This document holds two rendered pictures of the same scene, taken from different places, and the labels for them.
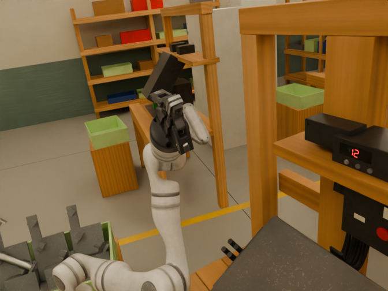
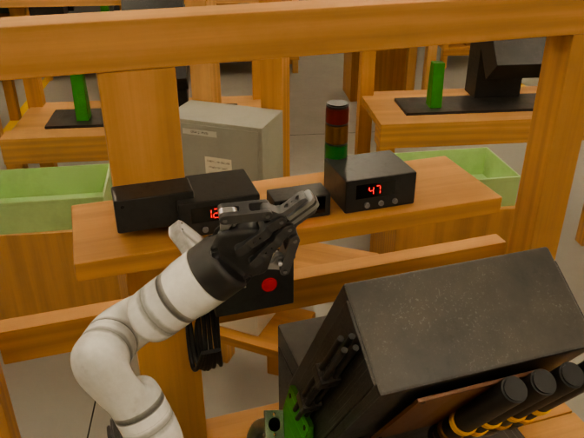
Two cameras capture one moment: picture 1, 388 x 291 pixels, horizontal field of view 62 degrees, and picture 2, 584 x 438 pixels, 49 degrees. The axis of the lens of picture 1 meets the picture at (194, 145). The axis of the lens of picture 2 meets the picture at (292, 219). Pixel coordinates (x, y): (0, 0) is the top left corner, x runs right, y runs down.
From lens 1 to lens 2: 0.80 m
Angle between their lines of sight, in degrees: 72
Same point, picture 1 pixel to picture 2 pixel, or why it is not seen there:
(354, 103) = (163, 155)
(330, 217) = not seen: hidden behind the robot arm
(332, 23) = (106, 56)
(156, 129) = (226, 267)
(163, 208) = (170, 420)
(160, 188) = (152, 394)
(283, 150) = (102, 265)
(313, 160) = (165, 249)
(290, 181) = (31, 331)
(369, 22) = (165, 50)
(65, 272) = not seen: outside the picture
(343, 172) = not seen: hidden behind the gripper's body
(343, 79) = (140, 129)
